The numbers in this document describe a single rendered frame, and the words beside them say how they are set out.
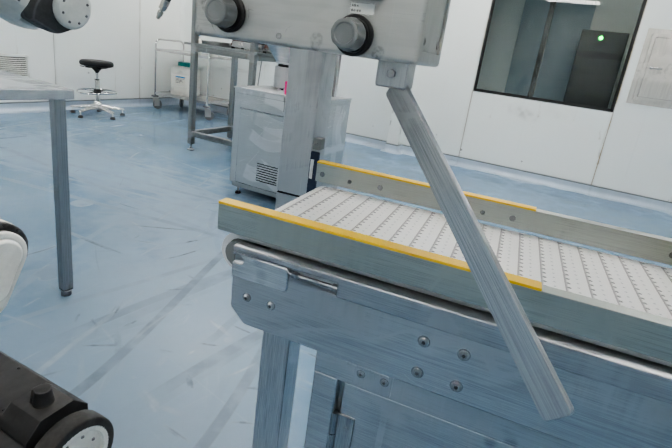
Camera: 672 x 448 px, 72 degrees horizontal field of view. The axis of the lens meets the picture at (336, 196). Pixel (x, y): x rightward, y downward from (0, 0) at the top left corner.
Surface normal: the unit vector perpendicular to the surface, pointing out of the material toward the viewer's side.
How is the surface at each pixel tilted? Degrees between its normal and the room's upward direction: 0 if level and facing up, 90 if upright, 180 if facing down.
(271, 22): 90
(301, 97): 90
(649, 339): 90
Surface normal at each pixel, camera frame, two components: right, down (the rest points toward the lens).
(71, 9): 0.90, 0.35
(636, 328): -0.37, 0.23
